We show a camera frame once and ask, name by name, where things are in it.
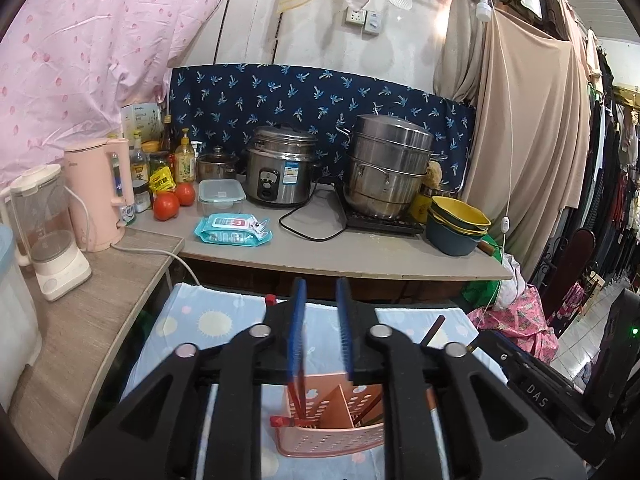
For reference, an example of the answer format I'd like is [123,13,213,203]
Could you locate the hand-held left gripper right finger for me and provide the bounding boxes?
[335,276,587,480]

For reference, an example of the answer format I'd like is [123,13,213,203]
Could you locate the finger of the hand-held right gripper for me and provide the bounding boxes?
[472,329,531,386]

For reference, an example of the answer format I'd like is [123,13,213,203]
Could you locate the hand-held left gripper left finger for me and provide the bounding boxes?
[59,276,308,480]

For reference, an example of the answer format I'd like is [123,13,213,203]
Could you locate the dark maroon chopstick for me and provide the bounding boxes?
[419,314,447,347]
[359,394,382,426]

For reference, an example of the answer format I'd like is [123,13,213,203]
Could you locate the pink perforated utensil basket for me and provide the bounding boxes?
[272,372,443,459]

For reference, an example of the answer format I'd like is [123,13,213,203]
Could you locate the pink floral cloth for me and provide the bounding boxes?
[467,280,558,366]

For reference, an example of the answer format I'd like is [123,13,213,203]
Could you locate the green plastic bag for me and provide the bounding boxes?
[460,247,503,311]

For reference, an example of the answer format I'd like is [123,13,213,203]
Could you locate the white crumpled cloth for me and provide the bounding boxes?
[495,255,526,306]

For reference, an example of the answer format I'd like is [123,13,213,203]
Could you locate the grey back counter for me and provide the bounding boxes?
[125,182,513,281]

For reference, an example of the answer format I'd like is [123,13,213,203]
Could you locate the blue planet print tablecloth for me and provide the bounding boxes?
[120,282,481,480]

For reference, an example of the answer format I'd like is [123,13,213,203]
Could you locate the dark ornate chair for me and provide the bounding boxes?
[542,227,596,321]

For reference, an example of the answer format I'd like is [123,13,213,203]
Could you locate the black induction cooker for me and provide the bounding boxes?
[342,207,426,237]

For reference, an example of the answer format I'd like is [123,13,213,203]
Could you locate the blue wet wipes pack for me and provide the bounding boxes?
[194,213,274,248]

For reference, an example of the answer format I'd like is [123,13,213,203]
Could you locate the blue bowl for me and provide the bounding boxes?
[425,220,488,257]

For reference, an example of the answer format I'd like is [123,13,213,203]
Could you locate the yellow plastic cup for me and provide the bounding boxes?
[410,192,433,223]

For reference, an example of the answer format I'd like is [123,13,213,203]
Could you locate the yellow bowl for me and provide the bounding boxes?
[431,196,492,233]

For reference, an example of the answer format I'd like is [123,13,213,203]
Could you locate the clear food container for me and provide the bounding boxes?
[196,179,247,217]

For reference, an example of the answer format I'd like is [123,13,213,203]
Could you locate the steel rice cooker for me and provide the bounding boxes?
[243,124,321,208]

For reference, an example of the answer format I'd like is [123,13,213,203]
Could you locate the steel steamer pot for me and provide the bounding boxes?
[336,114,446,221]

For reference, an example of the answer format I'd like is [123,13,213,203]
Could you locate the small steel pot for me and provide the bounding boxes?
[196,146,240,181]

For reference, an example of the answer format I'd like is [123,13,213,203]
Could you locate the wooden side counter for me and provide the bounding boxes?
[7,227,186,478]

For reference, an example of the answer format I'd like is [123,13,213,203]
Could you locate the yellow seasoning packet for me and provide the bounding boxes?
[149,167,177,195]

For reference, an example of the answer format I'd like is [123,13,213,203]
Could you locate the yellow pump bottle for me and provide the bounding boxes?
[174,128,197,183]

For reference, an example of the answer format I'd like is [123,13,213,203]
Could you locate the hanging dark clothes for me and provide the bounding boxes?
[580,10,640,286]

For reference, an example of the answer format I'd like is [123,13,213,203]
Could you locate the beige hanging curtain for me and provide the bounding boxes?
[432,0,591,281]

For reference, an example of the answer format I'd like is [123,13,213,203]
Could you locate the oil bottle yellow cap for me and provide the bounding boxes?
[129,131,151,186]

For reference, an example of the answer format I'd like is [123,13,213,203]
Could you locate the navy leaf print cloth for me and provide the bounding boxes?
[167,62,478,193]

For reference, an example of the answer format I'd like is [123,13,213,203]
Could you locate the pink electric kettle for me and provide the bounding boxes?
[63,137,136,253]

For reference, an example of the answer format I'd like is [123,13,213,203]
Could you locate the white carton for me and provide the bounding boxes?
[120,102,163,143]

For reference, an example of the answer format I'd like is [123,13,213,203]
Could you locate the white blender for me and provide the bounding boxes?
[0,164,93,302]

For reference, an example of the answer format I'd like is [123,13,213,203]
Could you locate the white plastic tub blue rim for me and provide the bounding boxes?
[0,224,43,411]

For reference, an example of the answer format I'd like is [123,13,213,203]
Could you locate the pink dotted curtain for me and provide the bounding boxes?
[0,0,246,188]

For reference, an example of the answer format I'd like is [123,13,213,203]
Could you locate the black power cable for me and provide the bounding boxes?
[278,182,351,238]

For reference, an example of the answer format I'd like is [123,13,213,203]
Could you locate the white cable with switch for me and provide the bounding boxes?
[480,0,516,261]

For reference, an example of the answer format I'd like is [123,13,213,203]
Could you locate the white kettle power cord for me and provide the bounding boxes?
[110,242,201,288]

